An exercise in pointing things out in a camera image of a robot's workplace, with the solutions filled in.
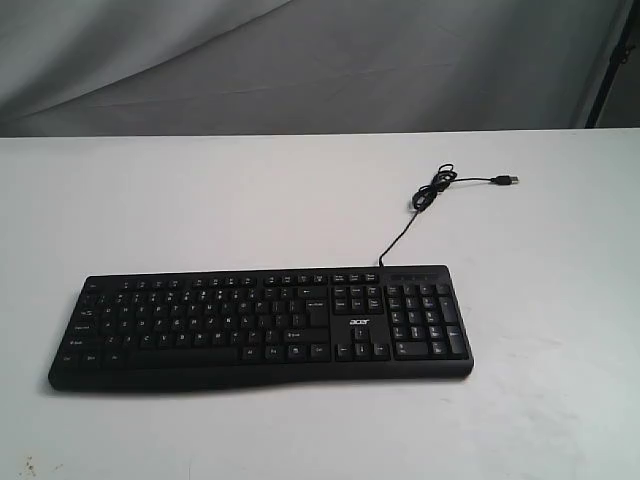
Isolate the black acer keyboard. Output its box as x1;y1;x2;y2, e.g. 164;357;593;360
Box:
48;265;474;393

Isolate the grey fabric backdrop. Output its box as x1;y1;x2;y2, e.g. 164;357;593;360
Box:
1;1;632;137

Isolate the black USB cable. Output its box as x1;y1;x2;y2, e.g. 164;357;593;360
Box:
377;164;521;268

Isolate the black tripod stand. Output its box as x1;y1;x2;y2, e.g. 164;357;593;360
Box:
584;0;639;129

